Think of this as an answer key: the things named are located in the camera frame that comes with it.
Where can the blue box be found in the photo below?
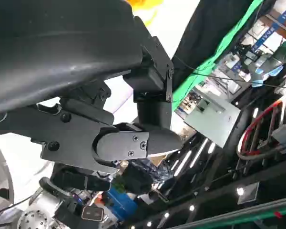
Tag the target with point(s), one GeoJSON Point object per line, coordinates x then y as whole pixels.
{"type": "Point", "coordinates": [122, 202]}

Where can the grey metal cabinet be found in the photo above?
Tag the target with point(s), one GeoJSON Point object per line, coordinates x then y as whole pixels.
{"type": "Point", "coordinates": [212, 119]}

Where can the black cloth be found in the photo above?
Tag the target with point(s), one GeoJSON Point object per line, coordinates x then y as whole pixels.
{"type": "Point", "coordinates": [205, 23]}

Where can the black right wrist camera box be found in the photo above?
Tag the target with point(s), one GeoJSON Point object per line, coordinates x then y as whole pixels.
{"type": "Point", "coordinates": [93, 213]}

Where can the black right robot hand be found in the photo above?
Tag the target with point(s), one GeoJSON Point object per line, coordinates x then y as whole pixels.
{"type": "Point", "coordinates": [71, 177]}

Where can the orange and white bread roll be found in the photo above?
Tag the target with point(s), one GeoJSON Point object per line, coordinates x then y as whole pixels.
{"type": "Point", "coordinates": [146, 19]}

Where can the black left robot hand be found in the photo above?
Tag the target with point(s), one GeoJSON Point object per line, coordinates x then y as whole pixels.
{"type": "Point", "coordinates": [62, 47]}

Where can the green cloth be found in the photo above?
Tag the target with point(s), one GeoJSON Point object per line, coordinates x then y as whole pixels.
{"type": "Point", "coordinates": [205, 66]}

